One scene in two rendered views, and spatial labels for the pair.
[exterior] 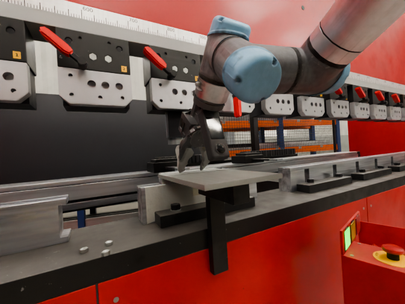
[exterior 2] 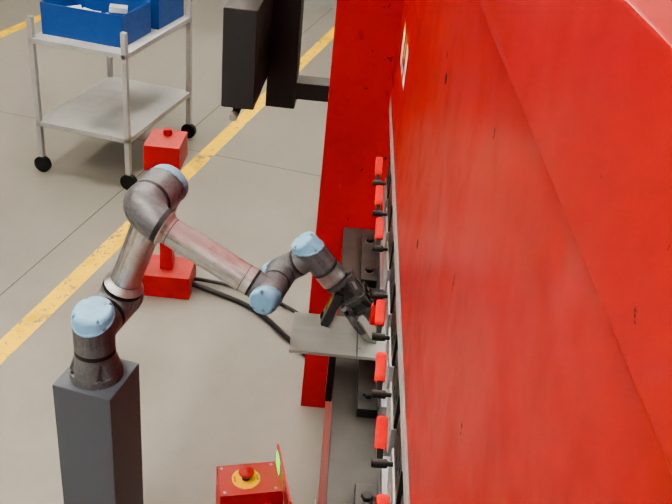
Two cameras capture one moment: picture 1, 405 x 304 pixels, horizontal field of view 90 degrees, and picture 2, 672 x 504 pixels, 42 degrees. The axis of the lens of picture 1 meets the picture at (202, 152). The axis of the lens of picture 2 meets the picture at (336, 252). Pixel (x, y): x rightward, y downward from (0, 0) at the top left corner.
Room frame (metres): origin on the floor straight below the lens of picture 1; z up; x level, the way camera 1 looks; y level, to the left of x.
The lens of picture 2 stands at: (1.35, -1.76, 2.41)
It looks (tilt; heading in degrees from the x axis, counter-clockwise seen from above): 30 degrees down; 117
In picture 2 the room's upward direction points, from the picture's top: 6 degrees clockwise
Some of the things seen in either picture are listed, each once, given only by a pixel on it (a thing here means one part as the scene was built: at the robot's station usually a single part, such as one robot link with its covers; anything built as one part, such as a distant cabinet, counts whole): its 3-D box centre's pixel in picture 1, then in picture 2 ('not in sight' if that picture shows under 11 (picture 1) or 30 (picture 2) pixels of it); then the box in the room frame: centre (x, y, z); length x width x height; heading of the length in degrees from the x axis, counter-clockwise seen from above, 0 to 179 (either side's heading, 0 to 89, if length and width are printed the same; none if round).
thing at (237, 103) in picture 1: (235, 101); (377, 309); (0.63, -0.11, 1.20); 0.04 x 0.02 x 0.10; 28
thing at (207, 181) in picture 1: (211, 175); (339, 336); (0.48, -0.02, 1.00); 0.26 x 0.18 x 0.01; 28
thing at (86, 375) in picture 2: not in sight; (95, 360); (-0.12, -0.34, 0.82); 0.15 x 0.15 x 0.10
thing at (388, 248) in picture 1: (392, 253); (246, 475); (0.47, -0.42, 0.79); 0.04 x 0.04 x 0.04
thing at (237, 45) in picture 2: not in sight; (248, 41); (-0.46, 0.85, 1.42); 0.45 x 0.12 x 0.36; 117
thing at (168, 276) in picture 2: not in sight; (166, 213); (-1.03, 1.04, 0.42); 0.25 x 0.20 x 0.83; 28
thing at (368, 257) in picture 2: not in sight; (368, 260); (0.28, 0.55, 0.89); 0.30 x 0.05 x 0.03; 118
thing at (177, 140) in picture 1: (182, 128); not in sight; (0.61, 0.05, 1.13); 0.10 x 0.02 x 0.10; 118
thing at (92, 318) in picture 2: not in sight; (94, 325); (-0.13, -0.33, 0.94); 0.13 x 0.12 x 0.14; 105
